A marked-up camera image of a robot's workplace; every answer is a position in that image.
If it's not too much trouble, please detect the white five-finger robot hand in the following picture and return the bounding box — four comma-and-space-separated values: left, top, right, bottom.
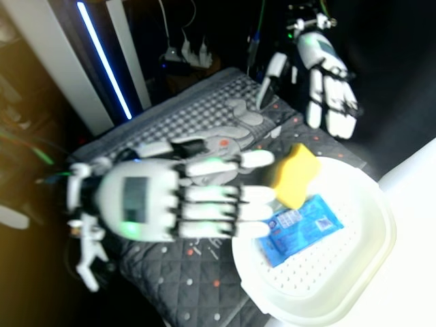
97, 138, 277, 243
257, 30, 362, 140

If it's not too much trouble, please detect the yellow and green sponge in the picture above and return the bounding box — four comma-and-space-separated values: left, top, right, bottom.
267, 142, 323, 211

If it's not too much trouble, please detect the blue wet wipes pack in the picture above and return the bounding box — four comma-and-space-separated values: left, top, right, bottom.
255, 193, 344, 268

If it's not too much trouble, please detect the white perforated plastic basket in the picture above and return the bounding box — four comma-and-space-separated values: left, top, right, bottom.
231, 155, 399, 327

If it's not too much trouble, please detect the grey quilt with bear print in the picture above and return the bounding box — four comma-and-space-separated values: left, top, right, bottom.
69, 66, 371, 327

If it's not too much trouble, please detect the white power strip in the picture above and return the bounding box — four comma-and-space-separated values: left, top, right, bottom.
180, 36, 214, 67

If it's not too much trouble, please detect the blue-white LED light strip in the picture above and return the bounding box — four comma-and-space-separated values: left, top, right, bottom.
76, 1, 133, 121

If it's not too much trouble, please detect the white power adapter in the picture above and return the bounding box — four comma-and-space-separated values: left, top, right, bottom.
159, 46, 185, 64

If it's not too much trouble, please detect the white glossy panel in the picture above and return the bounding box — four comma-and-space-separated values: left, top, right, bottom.
340, 139, 436, 327

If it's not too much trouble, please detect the white power cable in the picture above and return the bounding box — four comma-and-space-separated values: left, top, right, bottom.
180, 0, 198, 44
157, 0, 172, 52

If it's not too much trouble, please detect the narrow white frame post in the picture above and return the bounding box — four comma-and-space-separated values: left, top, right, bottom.
105, 0, 153, 110

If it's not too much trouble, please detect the wide white frame post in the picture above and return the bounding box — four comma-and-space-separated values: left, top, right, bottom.
6, 0, 115, 137

